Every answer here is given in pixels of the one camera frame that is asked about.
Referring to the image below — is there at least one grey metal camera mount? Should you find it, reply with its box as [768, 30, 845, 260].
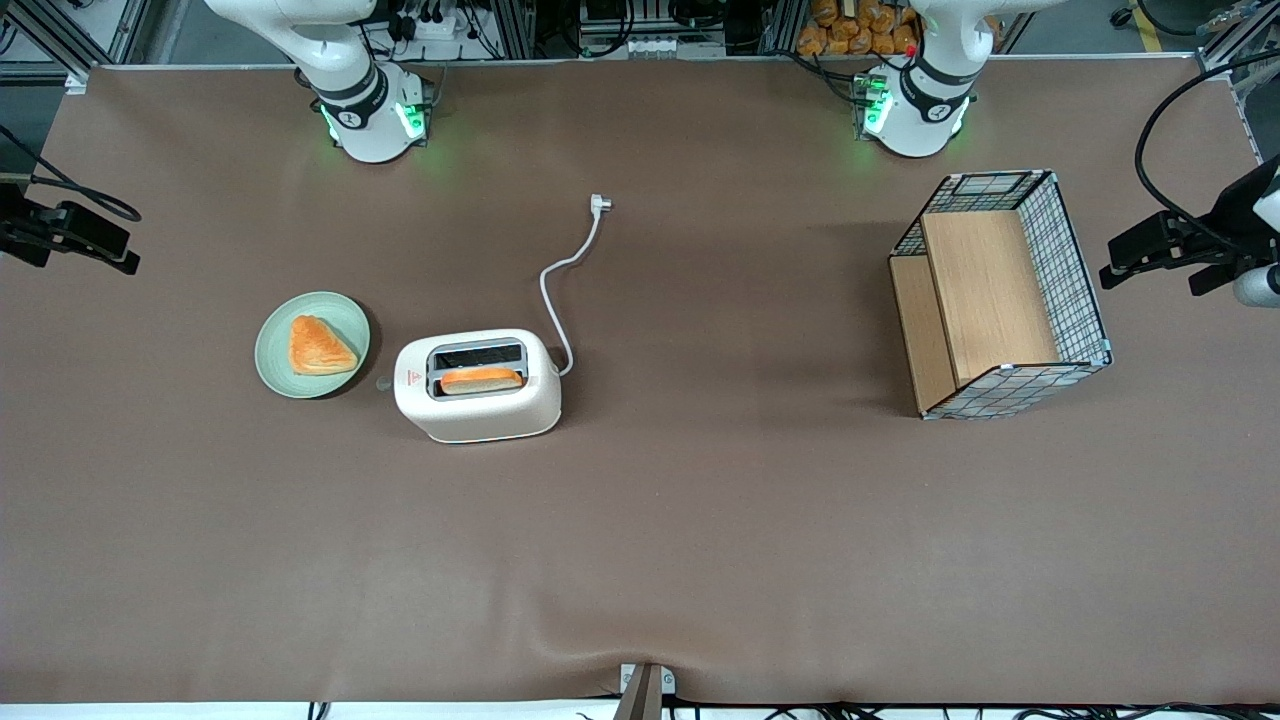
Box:
[612, 663, 677, 720]

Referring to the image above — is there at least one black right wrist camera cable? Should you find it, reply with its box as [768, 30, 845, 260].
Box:
[0, 124, 144, 223]

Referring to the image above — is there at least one wire mesh basket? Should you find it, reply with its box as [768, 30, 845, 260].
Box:
[888, 169, 1114, 421]

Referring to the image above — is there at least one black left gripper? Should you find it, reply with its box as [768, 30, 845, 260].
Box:
[1098, 155, 1280, 297]

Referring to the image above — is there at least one toast slice with orange crust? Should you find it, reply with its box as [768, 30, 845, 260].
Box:
[440, 366, 524, 396]

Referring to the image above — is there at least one white two-slot toaster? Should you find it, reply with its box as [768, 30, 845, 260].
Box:
[393, 328, 564, 445]

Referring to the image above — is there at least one white toaster power cord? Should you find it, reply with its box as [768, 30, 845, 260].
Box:
[538, 194, 613, 378]

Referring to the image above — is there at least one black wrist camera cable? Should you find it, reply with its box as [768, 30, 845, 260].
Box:
[1134, 50, 1280, 251]
[0, 124, 144, 223]

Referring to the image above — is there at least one black left wrist camera cable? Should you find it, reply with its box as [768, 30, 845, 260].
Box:
[1134, 50, 1280, 251]

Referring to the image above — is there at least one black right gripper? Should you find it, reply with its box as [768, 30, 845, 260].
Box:
[0, 180, 142, 277]

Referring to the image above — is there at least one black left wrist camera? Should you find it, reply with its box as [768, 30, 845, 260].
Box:
[1105, 210, 1217, 273]

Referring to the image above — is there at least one bag of golden buns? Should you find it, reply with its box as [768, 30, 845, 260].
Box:
[796, 0, 923, 57]

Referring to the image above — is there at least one triangular golden pastry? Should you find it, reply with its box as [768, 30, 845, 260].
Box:
[288, 314, 360, 377]

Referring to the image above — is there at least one brown table mat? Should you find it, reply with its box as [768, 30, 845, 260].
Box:
[0, 55, 1280, 706]

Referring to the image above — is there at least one wooden shelf insert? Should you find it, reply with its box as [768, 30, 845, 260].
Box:
[890, 208, 1061, 414]

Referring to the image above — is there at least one white power strip with plugs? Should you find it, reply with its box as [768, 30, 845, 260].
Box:
[388, 0, 493, 43]

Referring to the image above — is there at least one pale green round plate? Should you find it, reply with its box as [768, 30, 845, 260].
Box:
[254, 291, 372, 400]

